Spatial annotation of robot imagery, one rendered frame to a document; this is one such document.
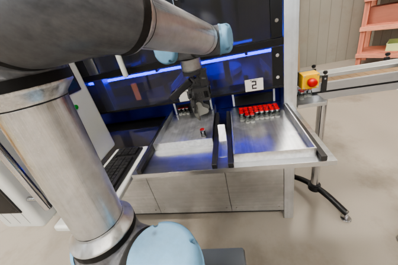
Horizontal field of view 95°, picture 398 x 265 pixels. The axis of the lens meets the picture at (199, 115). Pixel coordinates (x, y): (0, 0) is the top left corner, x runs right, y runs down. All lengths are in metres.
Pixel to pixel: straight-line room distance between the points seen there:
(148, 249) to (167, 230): 0.04
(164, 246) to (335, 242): 1.32
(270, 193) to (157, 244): 1.09
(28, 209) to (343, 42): 5.21
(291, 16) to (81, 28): 0.81
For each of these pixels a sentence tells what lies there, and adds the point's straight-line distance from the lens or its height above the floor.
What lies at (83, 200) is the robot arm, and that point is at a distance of 0.36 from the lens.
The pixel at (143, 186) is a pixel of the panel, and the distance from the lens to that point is 1.47.
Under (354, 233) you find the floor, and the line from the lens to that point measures 1.66.
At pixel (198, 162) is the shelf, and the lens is 0.70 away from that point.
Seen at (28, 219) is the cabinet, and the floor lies 0.85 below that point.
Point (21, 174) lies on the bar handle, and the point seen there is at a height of 1.04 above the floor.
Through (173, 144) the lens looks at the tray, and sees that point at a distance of 0.80.
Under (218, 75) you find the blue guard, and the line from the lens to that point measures 0.91.
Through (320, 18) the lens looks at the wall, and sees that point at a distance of 4.86.
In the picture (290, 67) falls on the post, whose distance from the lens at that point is 0.95.
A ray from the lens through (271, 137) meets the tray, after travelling 0.78.
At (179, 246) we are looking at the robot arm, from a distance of 0.37.
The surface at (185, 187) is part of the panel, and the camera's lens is 1.37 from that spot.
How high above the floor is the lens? 1.33
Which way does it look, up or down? 26 degrees down
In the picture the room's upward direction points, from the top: 13 degrees counter-clockwise
